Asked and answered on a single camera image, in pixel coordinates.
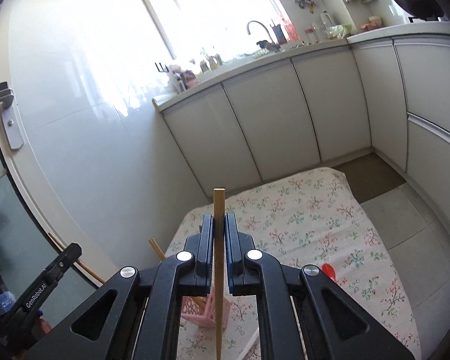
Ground red plastic spoon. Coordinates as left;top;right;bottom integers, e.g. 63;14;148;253
321;263;337;282

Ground clear glass kettle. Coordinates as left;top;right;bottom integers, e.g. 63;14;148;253
319;10;336;39

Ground white door frame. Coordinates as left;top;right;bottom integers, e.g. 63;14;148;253
0;6;118;281

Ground silver door handle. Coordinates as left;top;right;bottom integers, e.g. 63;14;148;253
0;81;24;150

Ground pink perforated utensil basket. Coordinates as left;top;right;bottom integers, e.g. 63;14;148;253
181;289;216;328

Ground brown floor mat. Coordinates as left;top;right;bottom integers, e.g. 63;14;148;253
334;153;406;203

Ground chrome kitchen faucet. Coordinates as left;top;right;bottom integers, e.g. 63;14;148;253
246;19;280;50

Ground white lower kitchen cabinets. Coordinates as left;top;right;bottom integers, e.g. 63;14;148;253
155;29;450;231

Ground wooden chopstick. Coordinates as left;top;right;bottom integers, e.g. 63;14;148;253
48;232;105;284
148;238;167;261
213;188;225;360

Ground black wok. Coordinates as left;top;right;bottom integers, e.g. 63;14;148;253
393;0;445;21

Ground white plastic spoon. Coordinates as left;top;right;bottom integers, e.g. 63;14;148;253
237;328;259;360

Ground floral tablecloth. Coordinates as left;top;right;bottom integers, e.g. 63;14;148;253
166;167;422;359

